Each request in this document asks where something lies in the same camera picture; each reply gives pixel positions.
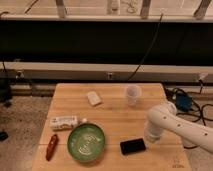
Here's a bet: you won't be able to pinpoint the black eraser block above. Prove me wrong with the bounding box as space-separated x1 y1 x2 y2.
120 138 146 155

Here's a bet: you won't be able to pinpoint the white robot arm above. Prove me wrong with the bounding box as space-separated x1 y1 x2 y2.
144 102 213 154

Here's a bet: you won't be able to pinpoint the white rectangular block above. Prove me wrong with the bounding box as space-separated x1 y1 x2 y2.
87 91 102 106

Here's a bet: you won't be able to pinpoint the translucent plastic cup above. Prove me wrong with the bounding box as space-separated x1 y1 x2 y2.
125 85 141 106

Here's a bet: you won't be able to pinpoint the green bowl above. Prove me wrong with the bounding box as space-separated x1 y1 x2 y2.
67 123 105 163

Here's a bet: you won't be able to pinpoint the white labelled bottle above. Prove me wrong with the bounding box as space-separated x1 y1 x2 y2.
50 116 87 131

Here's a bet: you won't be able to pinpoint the blue power adapter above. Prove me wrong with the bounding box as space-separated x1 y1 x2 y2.
175 94 192 112

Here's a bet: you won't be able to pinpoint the black object at left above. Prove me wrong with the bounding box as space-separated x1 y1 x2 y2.
0 79 12 107

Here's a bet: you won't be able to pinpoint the black hanging cable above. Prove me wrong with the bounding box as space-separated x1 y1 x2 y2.
126 13 165 82

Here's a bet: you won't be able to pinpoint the black floor cables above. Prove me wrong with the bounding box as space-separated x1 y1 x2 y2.
165 87 213 150

